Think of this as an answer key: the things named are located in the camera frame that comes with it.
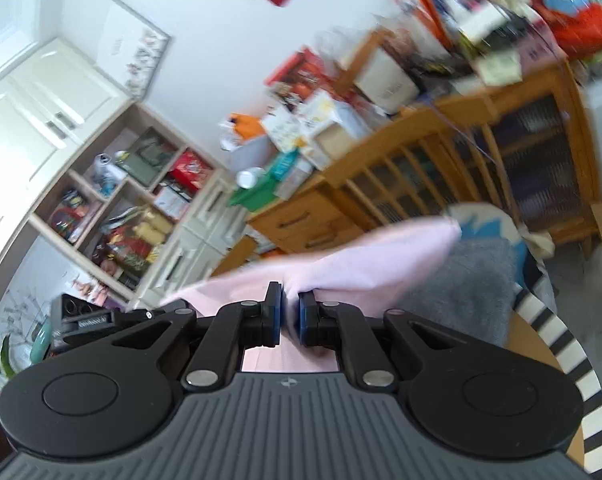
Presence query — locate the wooden spindle chair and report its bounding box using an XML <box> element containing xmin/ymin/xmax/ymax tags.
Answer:
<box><xmin>326</xmin><ymin>105</ymin><xmax>519</xmax><ymax>233</ymax></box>

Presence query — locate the white box with brown handle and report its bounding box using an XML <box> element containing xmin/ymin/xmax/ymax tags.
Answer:
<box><xmin>348</xmin><ymin>30</ymin><xmax>424</xmax><ymax>116</ymax></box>

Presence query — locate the pink and white t-shirt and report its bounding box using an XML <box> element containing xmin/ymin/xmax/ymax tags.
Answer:
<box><xmin>161</xmin><ymin>215</ymin><xmax>464</xmax><ymax>376</ymax></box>

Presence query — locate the blue and white cloth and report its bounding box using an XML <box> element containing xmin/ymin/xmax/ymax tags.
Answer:
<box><xmin>451</xmin><ymin>204</ymin><xmax>557</xmax><ymax>291</ymax></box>

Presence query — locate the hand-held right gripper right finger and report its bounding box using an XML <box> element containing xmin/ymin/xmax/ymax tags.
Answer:
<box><xmin>298</xmin><ymin>290</ymin><xmax>477</xmax><ymax>394</ymax></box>

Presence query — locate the teal packet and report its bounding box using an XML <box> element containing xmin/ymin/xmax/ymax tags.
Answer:
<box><xmin>268</xmin><ymin>150</ymin><xmax>302</xmax><ymax>183</ymax></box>

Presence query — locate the grey folded sweater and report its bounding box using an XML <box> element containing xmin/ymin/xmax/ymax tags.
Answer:
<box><xmin>351</xmin><ymin>237</ymin><xmax>524</xmax><ymax>351</ymax></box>

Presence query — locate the white calendar card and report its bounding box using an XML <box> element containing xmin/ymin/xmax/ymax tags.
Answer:
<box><xmin>261</xmin><ymin>112</ymin><xmax>302</xmax><ymax>153</ymax></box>

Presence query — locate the green plastic basket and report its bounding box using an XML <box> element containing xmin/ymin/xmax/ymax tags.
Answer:
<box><xmin>228</xmin><ymin>180</ymin><xmax>287</xmax><ymax>213</ymax></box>

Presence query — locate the green storage case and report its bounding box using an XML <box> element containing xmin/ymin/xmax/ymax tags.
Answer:
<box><xmin>116</xmin><ymin>127</ymin><xmax>177</xmax><ymax>186</ymax></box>

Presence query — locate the white carton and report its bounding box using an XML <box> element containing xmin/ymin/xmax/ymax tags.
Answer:
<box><xmin>298</xmin><ymin>90</ymin><xmax>374</xmax><ymax>171</ymax></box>

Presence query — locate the orange plastic bag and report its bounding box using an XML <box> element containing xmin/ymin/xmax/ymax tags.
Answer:
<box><xmin>546</xmin><ymin>2</ymin><xmax>602</xmax><ymax>53</ymax></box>

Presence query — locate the white box with red print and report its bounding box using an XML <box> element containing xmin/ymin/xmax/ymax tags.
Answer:
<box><xmin>153</xmin><ymin>185</ymin><xmax>192</xmax><ymax>221</ymax></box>

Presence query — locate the yellow jar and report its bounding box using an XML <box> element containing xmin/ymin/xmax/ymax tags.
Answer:
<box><xmin>131</xmin><ymin>222</ymin><xmax>159</xmax><ymax>250</ymax></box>
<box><xmin>145</xmin><ymin>210</ymin><xmax>174</xmax><ymax>236</ymax></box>

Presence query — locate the grey bag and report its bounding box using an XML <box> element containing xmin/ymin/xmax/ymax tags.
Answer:
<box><xmin>226</xmin><ymin>135</ymin><xmax>277</xmax><ymax>181</ymax></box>

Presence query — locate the orange paper bag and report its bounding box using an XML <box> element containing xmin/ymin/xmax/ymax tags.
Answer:
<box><xmin>208</xmin><ymin>235</ymin><xmax>259</xmax><ymax>281</ymax></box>

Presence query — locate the white cabinet with shelves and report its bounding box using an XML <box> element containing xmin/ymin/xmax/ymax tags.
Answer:
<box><xmin>0</xmin><ymin>0</ymin><xmax>262</xmax><ymax>311</ymax></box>

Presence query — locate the wooden sideboard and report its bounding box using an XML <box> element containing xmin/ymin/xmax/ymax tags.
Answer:
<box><xmin>246</xmin><ymin>62</ymin><xmax>602</xmax><ymax>261</ymax></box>

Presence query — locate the red printed box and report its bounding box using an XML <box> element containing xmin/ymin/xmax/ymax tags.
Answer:
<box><xmin>168</xmin><ymin>151</ymin><xmax>214</xmax><ymax>191</ymax></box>

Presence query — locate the teal ceramic pot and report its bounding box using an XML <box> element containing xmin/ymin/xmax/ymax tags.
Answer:
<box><xmin>28</xmin><ymin>320</ymin><xmax>54</xmax><ymax>366</ymax></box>

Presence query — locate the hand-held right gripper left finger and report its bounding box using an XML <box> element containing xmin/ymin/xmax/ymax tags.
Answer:
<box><xmin>101</xmin><ymin>281</ymin><xmax>284</xmax><ymax>392</ymax></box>

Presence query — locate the red gift box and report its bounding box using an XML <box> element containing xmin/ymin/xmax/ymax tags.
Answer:
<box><xmin>265</xmin><ymin>47</ymin><xmax>342</xmax><ymax>106</ymax></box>

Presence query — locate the framed wall picture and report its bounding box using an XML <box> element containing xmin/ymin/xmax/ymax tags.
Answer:
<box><xmin>95</xmin><ymin>0</ymin><xmax>173</xmax><ymax>98</ymax></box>

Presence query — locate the white handheld gadget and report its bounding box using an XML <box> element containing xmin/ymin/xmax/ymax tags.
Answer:
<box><xmin>88</xmin><ymin>154</ymin><xmax>126</xmax><ymax>196</ymax></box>

